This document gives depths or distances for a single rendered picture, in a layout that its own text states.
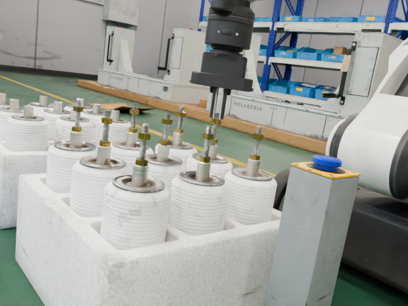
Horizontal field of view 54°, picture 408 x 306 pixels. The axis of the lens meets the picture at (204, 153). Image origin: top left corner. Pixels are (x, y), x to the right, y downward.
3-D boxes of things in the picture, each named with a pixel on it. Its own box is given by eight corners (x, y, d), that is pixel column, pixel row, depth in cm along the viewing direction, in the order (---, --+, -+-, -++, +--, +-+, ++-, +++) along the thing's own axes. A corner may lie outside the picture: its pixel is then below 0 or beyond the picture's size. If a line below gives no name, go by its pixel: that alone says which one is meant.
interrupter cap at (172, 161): (155, 169, 69) (155, 164, 69) (133, 158, 74) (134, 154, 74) (190, 167, 74) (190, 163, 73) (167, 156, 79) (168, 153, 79)
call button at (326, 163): (320, 167, 59) (323, 153, 58) (345, 174, 56) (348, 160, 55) (304, 168, 56) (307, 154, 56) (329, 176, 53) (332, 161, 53)
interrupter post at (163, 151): (159, 164, 72) (162, 146, 72) (153, 161, 74) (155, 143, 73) (170, 163, 74) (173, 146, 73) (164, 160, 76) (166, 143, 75)
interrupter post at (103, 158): (105, 163, 68) (107, 144, 67) (113, 166, 66) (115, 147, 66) (92, 163, 66) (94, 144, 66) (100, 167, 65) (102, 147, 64)
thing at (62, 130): (79, 178, 116) (84, 116, 112) (93, 188, 109) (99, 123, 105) (45, 181, 110) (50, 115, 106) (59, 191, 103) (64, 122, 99)
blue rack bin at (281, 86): (285, 93, 674) (288, 80, 670) (304, 96, 647) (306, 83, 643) (266, 90, 641) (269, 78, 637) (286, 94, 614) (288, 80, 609)
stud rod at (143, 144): (144, 175, 58) (150, 124, 56) (141, 176, 57) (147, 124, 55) (138, 173, 58) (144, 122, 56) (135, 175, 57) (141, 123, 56)
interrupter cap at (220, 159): (219, 167, 77) (220, 163, 77) (185, 158, 80) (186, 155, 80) (234, 161, 83) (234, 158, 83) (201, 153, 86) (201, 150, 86)
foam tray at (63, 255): (172, 231, 106) (180, 165, 102) (286, 308, 77) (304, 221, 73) (14, 258, 81) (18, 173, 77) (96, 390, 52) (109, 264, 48)
